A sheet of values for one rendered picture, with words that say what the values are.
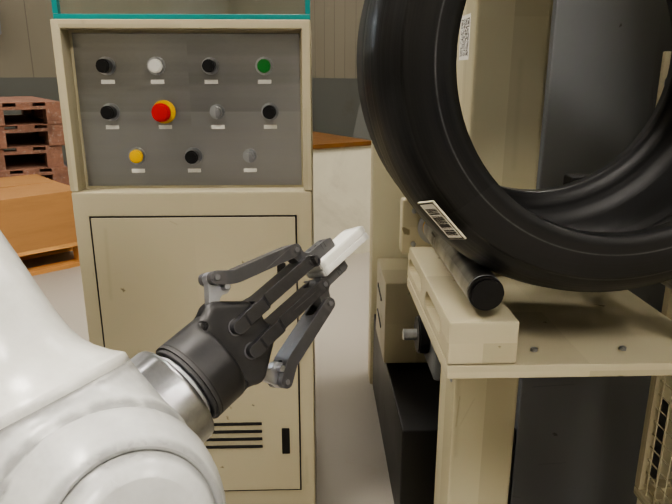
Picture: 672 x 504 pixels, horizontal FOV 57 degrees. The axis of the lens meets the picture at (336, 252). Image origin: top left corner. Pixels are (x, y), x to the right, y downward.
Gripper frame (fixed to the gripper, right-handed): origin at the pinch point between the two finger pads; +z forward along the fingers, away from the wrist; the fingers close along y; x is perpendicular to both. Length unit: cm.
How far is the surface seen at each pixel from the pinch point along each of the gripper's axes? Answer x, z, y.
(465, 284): -3.1, 16.8, 15.6
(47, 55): -720, 300, -193
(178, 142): -83, 37, -18
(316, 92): -481, 434, 3
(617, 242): 12.5, 25.8, 17.6
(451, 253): -10.5, 24.7, 15.0
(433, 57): 6.2, 19.4, -11.0
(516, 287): -17, 41, 32
